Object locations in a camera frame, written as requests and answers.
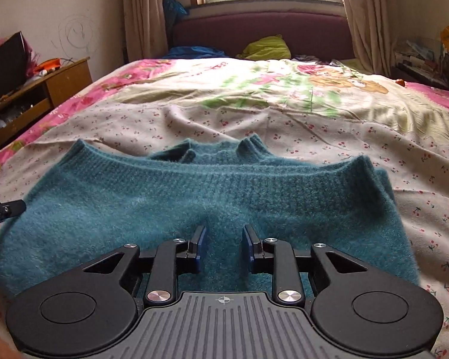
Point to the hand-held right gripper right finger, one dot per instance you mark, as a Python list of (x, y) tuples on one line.
[(250, 250)]

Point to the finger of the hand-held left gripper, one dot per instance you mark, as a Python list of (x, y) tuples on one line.
[(13, 207)]

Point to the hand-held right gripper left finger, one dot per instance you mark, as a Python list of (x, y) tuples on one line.
[(199, 250)]

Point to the teal fuzzy sweater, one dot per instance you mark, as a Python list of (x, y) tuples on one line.
[(172, 202)]

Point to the dark clothes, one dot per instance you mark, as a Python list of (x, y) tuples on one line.
[(318, 59)]

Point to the black bag on cabinet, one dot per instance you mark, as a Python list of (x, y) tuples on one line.
[(3, 71)]

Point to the wooden cabinet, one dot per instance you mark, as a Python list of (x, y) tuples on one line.
[(67, 78)]

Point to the orange item on cabinet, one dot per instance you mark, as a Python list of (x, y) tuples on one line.
[(46, 65)]

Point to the cherry print bed sheet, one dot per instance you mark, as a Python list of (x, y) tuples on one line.
[(359, 138)]

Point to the pink floral quilt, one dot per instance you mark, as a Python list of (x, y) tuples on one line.
[(284, 89)]

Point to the blue cloth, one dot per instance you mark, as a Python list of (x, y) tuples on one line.
[(194, 51)]

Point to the yellow-green cloth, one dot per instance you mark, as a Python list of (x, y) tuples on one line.
[(265, 48)]

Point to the maroon bed headboard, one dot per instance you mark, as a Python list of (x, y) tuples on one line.
[(217, 30)]

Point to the beige curtain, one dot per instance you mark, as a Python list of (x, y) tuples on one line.
[(366, 18), (146, 15)]

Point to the blue hanging bag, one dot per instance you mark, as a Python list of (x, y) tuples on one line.
[(174, 7)]

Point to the cluttered right nightstand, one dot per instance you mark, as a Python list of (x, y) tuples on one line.
[(419, 61)]

